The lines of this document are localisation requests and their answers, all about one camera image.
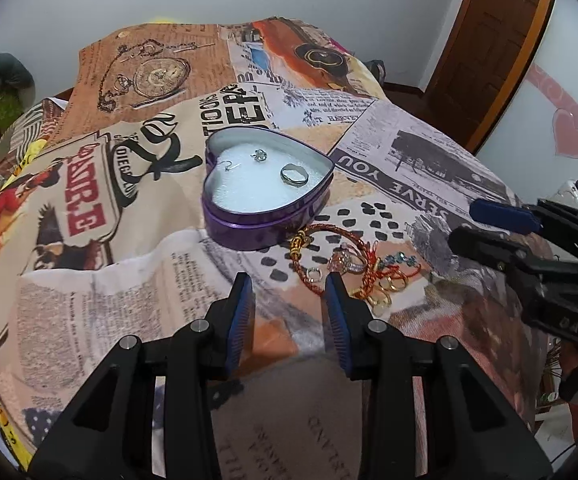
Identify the newspaper print blanket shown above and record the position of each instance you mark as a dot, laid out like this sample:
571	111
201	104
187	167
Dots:
119	285

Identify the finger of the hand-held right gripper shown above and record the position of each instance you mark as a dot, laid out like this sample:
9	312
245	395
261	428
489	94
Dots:
504	215
484	247

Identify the brown wooden door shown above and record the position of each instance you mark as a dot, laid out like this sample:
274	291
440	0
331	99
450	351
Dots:
484	50

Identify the white foam insert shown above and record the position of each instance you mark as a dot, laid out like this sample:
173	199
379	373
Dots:
249	187

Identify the silver stud earring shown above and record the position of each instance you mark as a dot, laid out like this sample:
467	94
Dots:
259	156

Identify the yellow cloth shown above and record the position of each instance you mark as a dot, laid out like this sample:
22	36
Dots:
31	152

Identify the purple heart-shaped tin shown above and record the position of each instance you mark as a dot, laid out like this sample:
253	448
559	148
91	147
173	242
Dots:
249	232

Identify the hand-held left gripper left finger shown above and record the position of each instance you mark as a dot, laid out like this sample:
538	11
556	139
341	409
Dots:
239	320

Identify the dark grey bag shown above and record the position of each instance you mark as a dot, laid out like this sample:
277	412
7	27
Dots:
9	72

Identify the pink heart wall sticker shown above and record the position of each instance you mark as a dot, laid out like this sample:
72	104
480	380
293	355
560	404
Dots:
569	132

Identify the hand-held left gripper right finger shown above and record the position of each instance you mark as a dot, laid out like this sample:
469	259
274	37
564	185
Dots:
336	325

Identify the blue gem earrings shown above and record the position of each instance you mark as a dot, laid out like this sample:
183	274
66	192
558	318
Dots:
401	260

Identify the silver hook earring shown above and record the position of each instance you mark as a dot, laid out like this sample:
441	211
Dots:
229	166

